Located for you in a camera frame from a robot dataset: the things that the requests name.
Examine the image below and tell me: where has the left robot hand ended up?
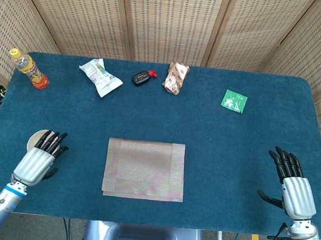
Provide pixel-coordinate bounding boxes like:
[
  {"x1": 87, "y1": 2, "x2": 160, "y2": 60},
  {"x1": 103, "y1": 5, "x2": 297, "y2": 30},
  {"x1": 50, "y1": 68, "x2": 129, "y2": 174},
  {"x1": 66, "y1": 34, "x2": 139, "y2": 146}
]
[{"x1": 10, "y1": 126, "x2": 71, "y2": 190}]

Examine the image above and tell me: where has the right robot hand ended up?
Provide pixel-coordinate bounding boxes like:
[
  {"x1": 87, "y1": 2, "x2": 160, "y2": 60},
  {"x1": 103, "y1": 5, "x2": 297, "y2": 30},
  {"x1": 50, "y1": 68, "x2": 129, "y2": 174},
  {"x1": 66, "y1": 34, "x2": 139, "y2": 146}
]
[{"x1": 255, "y1": 145, "x2": 321, "y2": 223}]

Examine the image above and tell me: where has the white bowl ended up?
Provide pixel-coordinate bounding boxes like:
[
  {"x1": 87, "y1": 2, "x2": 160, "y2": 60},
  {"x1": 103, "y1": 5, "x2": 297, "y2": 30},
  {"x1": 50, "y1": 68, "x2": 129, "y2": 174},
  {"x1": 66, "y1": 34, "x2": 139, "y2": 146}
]
[{"x1": 26, "y1": 128, "x2": 64, "y2": 155}]

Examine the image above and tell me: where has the brown woven placemat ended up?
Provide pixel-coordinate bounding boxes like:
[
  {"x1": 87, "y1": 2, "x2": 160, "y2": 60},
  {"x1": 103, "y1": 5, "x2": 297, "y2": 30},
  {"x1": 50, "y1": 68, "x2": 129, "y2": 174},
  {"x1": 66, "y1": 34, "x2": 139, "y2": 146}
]
[{"x1": 100, "y1": 137, "x2": 189, "y2": 203}]

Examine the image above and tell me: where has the orange drink bottle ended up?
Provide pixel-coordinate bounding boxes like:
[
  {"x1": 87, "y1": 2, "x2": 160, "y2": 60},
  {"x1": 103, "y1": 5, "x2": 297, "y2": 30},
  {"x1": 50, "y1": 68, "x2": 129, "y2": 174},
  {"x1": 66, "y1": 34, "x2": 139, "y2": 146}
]
[{"x1": 6, "y1": 48, "x2": 53, "y2": 91}]

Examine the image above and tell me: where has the blue-grey robot torso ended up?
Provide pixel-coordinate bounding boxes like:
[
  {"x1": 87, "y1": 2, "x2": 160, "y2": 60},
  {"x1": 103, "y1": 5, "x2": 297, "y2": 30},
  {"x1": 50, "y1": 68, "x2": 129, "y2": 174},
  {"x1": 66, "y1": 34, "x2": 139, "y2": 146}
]
[{"x1": 81, "y1": 219, "x2": 205, "y2": 240}]

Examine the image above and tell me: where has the white snack bag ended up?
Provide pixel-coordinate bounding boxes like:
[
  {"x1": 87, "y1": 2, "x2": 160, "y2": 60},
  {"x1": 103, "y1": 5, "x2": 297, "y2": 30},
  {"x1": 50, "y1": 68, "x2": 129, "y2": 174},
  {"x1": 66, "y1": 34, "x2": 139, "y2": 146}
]
[{"x1": 76, "y1": 56, "x2": 126, "y2": 100}]

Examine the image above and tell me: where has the green tea packet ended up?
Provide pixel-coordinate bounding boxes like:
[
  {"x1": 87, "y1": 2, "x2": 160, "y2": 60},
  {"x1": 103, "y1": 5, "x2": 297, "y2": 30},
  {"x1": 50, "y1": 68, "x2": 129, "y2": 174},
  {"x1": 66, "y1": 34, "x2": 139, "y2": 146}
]
[{"x1": 219, "y1": 88, "x2": 249, "y2": 115}]

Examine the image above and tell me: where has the blue table cover cloth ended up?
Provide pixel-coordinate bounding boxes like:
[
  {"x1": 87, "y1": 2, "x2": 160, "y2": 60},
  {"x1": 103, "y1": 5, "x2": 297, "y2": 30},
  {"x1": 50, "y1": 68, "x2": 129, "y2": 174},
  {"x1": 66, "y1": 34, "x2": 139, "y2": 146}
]
[{"x1": 0, "y1": 49, "x2": 321, "y2": 240}]

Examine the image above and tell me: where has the golden snack package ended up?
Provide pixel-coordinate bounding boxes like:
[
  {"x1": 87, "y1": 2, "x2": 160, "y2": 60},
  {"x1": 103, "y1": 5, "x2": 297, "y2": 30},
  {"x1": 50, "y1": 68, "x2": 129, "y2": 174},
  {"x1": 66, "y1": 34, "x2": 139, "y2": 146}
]
[{"x1": 161, "y1": 60, "x2": 191, "y2": 96}]

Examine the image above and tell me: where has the woven bamboo folding screen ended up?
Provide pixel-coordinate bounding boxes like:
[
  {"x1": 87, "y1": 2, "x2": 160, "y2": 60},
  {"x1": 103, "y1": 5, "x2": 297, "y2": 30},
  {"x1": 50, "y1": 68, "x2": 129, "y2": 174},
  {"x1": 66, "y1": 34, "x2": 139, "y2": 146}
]
[{"x1": 0, "y1": 0, "x2": 321, "y2": 182}]

